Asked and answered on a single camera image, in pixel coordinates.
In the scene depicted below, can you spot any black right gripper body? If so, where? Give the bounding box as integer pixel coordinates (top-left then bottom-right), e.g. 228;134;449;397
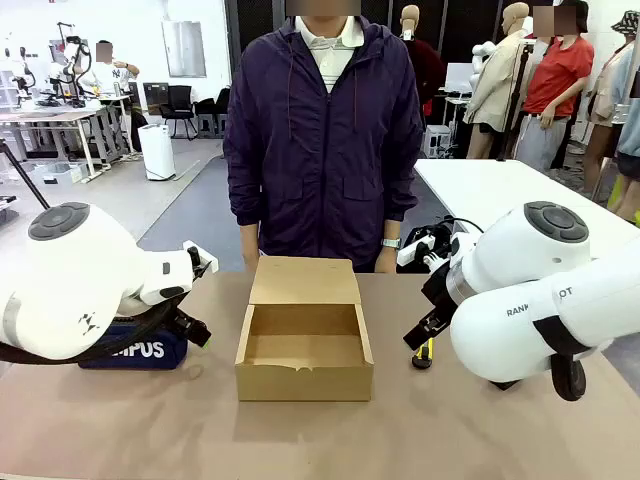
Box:
418;259;457;322

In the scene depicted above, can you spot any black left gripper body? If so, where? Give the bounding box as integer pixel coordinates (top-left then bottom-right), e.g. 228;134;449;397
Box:
172;309;213;349

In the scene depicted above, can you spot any yellow black utility knife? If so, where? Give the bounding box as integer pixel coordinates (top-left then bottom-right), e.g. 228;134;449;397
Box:
410;335;436;371

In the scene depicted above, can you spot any open brown cardboard box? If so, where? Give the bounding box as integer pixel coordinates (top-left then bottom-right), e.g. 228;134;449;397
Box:
234;255;376;403

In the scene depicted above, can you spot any clear plastic storage box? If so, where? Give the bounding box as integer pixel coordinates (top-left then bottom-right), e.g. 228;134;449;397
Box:
31;161;84;187

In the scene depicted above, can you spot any person's left hand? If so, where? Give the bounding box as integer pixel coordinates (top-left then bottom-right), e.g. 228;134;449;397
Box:
375;246;401;275

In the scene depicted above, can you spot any person's right hand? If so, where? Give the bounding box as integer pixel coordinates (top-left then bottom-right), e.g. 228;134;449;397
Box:
241;243;262;273

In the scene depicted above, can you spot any navy Campus pencil case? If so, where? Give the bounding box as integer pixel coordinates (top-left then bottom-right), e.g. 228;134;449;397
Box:
77;319;191;372

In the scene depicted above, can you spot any white table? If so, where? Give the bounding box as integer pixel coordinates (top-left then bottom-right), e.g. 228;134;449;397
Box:
413;158;640;275

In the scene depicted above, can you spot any white computer case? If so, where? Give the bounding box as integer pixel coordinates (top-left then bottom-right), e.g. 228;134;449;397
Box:
423;124;454;161

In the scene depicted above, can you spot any white air purifier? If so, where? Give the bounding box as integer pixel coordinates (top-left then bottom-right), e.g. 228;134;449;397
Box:
136;123;177;182

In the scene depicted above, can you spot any person in purple jacket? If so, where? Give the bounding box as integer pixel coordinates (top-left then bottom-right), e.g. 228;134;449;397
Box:
222;13;427;274

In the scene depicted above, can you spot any mannequin in beige coat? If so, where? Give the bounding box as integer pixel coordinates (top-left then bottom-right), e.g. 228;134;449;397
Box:
461;1;534;161

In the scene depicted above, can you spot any black office chair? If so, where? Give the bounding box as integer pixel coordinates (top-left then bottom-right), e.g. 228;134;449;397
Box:
159;84;199;141

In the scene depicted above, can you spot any mannequin in dark red top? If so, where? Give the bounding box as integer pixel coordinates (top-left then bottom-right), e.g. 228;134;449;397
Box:
399;4;447;127

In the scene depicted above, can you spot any black tripod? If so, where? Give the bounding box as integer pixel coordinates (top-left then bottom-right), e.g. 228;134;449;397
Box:
0;138;52;211

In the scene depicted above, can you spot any person in red shirt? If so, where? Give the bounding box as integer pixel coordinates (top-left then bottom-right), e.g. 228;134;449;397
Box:
514;0;597;172

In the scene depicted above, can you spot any background grey workbench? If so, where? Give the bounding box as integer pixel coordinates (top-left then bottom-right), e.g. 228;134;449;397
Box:
0;94;135;177

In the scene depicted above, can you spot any seated person in white shirt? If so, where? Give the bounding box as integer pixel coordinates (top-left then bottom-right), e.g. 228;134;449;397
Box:
81;40;149;154

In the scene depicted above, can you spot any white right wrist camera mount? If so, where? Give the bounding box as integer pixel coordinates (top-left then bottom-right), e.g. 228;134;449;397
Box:
396;233;452;272

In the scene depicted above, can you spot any black right arm cable sleeve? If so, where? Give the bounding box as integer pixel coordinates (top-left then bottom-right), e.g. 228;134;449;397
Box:
531;313;602;402

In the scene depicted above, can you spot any grey wall panel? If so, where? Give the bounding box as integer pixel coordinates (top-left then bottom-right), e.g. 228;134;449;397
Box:
160;20;208;80

